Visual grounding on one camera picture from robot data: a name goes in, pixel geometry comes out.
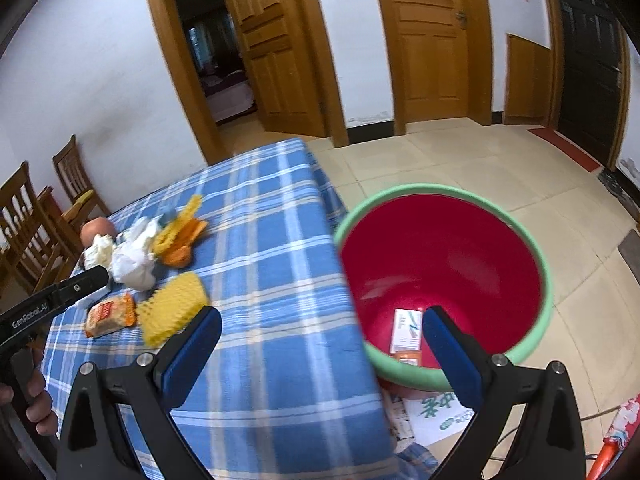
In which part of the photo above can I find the pink bed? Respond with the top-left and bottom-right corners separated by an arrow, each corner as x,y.
202,72 -> 256,123

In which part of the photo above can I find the closed wooden door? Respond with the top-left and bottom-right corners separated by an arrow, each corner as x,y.
387,0 -> 471,123

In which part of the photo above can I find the blue plaid tablecloth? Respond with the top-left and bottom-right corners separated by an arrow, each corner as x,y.
37,137 -> 426,480

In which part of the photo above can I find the red white packet on floor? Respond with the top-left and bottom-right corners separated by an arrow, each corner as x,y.
585,392 -> 640,480

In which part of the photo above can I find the wooden wall panel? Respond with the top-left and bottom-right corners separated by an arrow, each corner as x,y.
502,34 -> 553,126

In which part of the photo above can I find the white cardboard box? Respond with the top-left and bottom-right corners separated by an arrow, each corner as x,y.
389,308 -> 426,353

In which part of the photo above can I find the open wooden door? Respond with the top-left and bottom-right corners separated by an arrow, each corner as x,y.
220,0 -> 328,136

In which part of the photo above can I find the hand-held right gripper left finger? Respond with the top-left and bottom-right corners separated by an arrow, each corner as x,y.
56,304 -> 223,480

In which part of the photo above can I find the red door mat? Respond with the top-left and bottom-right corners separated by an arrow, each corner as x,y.
527,127 -> 603,172

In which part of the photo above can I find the long yellow foam net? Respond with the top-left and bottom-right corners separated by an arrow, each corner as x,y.
150,194 -> 203,256

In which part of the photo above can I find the white paper with green print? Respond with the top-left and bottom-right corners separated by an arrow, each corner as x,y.
400,390 -> 481,448

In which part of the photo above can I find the wooden chair with yellow cushion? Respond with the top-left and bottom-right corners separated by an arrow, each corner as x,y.
52,134 -> 112,221

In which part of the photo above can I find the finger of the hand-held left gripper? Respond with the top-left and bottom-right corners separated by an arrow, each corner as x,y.
50,266 -> 111,312

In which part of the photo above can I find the crumpled cream tissue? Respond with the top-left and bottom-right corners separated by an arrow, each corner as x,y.
82,234 -> 118,272

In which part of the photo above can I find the yellow foam fruit net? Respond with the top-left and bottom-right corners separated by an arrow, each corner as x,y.
136,271 -> 210,347

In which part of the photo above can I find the dark entrance door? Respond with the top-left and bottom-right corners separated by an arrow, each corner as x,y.
552,0 -> 626,166

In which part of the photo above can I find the crumpled white tissue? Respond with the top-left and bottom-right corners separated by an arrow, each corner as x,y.
111,216 -> 163,291

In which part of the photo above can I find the person's left hand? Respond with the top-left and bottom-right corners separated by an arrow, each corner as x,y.
0,347 -> 56,428

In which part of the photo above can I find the red bin with green rim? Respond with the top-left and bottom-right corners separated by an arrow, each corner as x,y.
332,182 -> 556,392

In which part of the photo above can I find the dark floor mat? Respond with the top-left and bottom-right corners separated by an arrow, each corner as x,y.
617,230 -> 640,281

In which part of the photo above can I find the apple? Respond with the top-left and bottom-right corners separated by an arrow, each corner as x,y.
80,216 -> 116,248

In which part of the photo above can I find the orange snack packet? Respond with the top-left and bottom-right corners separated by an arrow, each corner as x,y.
84,292 -> 138,339

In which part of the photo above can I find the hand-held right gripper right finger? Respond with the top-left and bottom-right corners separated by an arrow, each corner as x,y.
422,305 -> 586,480

